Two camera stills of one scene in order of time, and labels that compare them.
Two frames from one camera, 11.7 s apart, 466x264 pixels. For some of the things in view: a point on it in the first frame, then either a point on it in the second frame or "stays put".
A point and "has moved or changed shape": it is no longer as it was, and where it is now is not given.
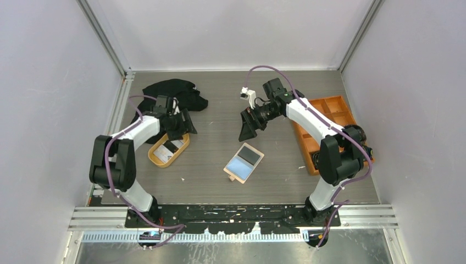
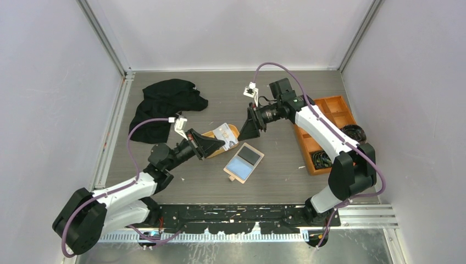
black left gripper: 186,126 to 202,145
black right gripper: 249,124 stays put
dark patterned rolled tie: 316,158 stays put
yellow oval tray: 156,161 has moved or changed shape
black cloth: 170,100 stays put
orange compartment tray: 337,110 stays put
